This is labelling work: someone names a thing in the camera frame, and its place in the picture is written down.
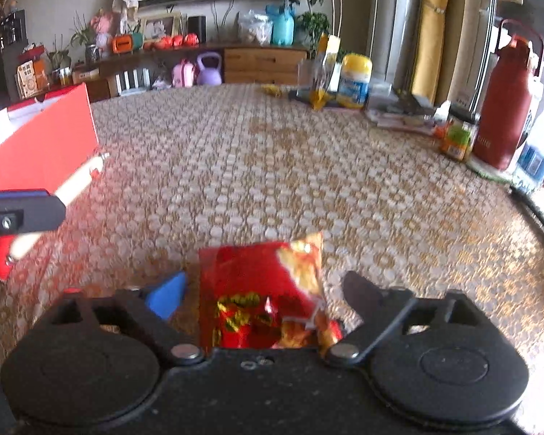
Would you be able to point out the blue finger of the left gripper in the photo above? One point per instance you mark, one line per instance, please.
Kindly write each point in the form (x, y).
(13, 193)

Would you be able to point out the pink plush toy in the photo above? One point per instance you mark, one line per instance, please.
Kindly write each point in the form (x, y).
(105, 24)

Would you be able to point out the plastic water bottle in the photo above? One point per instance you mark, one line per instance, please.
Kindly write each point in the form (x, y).
(529, 172)

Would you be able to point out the framed photo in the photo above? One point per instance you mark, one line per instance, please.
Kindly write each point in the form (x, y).
(155, 27)

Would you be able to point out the clear drinking glass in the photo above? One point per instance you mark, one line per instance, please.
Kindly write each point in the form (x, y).
(307, 71)

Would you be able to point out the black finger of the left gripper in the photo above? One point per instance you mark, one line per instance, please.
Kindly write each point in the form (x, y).
(30, 213)

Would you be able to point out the stack of books and papers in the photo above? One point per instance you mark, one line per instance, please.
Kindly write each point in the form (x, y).
(383, 112)

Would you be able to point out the black remote control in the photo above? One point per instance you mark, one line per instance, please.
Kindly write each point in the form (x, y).
(531, 202)

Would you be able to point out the red storage box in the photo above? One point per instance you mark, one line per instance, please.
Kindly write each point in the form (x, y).
(48, 143)

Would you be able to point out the glass jar black lid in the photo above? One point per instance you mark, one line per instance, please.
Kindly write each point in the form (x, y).
(459, 137)

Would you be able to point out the wooden tv sideboard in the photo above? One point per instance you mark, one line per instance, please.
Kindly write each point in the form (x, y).
(241, 63)

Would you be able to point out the yellow lid gummies bottle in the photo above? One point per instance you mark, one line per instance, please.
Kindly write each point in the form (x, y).
(354, 83)

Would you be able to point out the white standing air conditioner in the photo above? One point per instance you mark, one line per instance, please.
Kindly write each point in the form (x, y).
(392, 39)

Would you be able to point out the red water bottle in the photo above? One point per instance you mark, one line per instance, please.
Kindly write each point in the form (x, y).
(508, 96)

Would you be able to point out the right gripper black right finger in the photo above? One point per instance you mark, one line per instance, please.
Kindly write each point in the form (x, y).
(381, 310)

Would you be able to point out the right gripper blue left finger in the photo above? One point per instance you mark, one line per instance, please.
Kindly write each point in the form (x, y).
(145, 314)

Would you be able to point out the black side cabinet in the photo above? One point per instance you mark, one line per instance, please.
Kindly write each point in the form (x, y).
(13, 40)

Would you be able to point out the pink small backpack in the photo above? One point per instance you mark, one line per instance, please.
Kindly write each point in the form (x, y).
(184, 74)

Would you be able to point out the black cylinder speaker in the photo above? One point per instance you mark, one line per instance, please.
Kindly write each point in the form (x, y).
(197, 25)

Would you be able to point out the red chips bag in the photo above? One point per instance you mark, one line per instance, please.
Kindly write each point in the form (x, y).
(265, 296)

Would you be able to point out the dark round coaster tray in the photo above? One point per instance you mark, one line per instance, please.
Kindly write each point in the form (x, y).
(325, 100)

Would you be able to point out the tall yellow snack pouch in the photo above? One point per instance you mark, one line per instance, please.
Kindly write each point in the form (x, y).
(326, 57)

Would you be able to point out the clear plastic bag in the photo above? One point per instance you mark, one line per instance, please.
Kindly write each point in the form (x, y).
(254, 28)

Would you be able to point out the teal spray bottle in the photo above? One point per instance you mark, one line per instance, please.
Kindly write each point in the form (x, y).
(282, 18)

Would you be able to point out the purple kettlebell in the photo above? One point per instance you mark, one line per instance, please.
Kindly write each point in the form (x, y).
(209, 76)

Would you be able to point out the green woven coaster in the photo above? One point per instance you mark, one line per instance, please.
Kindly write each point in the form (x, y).
(488, 172)

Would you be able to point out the white books on shelf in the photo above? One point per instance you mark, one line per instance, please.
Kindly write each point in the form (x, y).
(133, 82)

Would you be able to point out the small yellow candy wrapper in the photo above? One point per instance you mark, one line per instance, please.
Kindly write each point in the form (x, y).
(272, 89)

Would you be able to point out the red apples decoration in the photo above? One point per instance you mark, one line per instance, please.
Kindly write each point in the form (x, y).
(172, 42)

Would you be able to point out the orange retro radio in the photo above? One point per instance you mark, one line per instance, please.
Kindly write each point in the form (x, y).
(127, 43)

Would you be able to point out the yellow rolled mat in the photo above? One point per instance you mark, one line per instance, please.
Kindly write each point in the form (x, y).
(429, 48)

